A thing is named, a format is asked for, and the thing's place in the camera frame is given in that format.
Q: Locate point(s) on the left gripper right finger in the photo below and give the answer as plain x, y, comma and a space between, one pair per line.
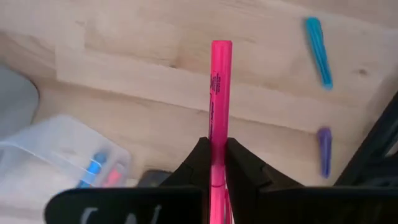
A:
295, 205

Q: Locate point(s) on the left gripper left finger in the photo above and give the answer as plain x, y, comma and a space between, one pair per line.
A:
140, 205

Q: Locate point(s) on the red marker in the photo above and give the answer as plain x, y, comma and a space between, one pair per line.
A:
113, 177

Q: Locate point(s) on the thick blue marker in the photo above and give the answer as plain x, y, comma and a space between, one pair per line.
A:
93, 169

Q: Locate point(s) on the purple marker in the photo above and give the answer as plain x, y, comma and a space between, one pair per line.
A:
324, 149

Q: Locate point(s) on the pink highlighter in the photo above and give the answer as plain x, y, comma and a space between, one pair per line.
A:
220, 93

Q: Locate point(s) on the thin teal marker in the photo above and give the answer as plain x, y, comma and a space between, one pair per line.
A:
318, 53

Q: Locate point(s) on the clear plastic bin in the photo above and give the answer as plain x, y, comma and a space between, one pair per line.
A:
46, 140

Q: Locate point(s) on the light grey plastic bin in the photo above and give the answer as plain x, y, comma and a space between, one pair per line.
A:
15, 102

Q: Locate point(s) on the black metal frame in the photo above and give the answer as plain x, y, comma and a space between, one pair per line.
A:
373, 146

